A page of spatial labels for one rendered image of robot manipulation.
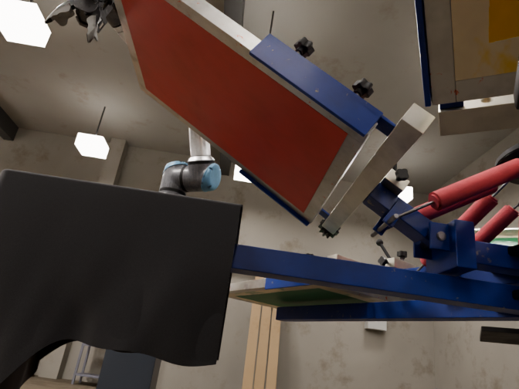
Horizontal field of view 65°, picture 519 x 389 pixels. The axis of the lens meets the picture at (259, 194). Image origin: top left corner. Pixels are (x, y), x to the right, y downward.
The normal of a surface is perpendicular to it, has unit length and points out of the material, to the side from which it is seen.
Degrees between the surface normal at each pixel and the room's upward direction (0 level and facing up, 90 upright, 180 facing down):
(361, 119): 90
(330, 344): 90
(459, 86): 148
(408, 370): 90
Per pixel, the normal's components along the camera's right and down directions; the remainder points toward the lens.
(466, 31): -0.33, 0.57
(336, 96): 0.08, -0.37
